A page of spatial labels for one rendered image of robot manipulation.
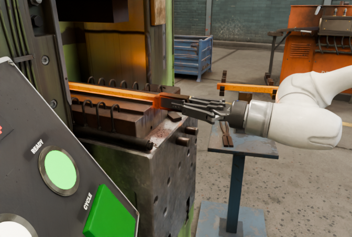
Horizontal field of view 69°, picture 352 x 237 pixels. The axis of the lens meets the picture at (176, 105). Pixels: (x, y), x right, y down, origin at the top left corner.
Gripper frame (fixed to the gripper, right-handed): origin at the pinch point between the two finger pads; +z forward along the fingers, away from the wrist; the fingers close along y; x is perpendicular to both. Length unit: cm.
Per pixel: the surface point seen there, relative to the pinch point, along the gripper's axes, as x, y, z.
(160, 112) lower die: -5.0, 2.3, 5.0
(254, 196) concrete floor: -99, 91, -28
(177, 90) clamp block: -2.2, 16.3, 5.2
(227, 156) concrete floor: -100, 135, 1
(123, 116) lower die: -2.1, -10.6, 9.9
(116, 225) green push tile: 1.8, -44.0, -10.9
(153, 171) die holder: -13.2, -15.1, -1.3
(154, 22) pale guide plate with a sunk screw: 19.2, 24.6, 18.5
